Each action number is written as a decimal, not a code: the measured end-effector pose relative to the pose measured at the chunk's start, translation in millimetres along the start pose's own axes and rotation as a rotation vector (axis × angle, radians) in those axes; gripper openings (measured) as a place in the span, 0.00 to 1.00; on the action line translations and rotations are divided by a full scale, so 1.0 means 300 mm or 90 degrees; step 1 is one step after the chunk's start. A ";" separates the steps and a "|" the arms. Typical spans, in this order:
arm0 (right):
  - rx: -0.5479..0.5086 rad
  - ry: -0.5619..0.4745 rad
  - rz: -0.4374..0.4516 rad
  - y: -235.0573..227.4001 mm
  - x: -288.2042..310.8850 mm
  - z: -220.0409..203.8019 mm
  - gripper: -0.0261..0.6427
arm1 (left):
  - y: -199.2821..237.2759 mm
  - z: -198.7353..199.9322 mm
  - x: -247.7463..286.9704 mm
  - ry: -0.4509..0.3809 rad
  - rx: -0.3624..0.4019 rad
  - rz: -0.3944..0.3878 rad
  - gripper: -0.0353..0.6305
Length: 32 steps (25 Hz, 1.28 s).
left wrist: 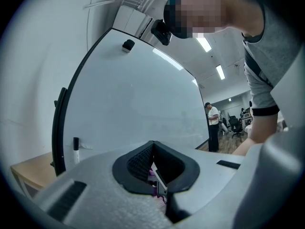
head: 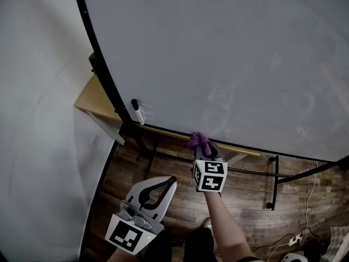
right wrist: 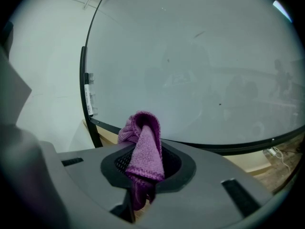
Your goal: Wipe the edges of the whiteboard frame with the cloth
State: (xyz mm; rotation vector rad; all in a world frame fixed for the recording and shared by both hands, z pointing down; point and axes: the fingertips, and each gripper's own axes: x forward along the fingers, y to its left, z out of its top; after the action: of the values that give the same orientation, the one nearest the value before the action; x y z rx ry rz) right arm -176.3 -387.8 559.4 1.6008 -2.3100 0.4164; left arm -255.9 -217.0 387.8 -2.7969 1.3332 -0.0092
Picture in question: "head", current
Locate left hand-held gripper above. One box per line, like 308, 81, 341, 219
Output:
105, 175, 178, 256

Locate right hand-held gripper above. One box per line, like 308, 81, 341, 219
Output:
192, 142, 228, 193

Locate purple cloth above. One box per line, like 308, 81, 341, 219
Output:
186, 132, 213, 157

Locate whiteboard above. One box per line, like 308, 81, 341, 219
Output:
71, 0, 349, 211

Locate person's right forearm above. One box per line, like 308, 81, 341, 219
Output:
204, 191, 264, 262

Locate person's left forearm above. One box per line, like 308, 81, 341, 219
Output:
106, 248, 131, 262

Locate person's legs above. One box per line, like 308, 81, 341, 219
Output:
147, 222, 219, 262

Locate white marker pen black cap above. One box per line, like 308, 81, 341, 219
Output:
131, 99, 146, 126

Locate wooden table white legs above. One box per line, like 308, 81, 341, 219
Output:
74, 74, 261, 165

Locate white rounded device black face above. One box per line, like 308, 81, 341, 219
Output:
280, 251, 309, 262

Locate checked blanket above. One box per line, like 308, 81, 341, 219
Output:
323, 225, 349, 262

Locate black floor cable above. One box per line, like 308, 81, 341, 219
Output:
250, 227, 322, 253

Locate white power strip with cable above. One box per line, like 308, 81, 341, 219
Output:
266, 161, 320, 261

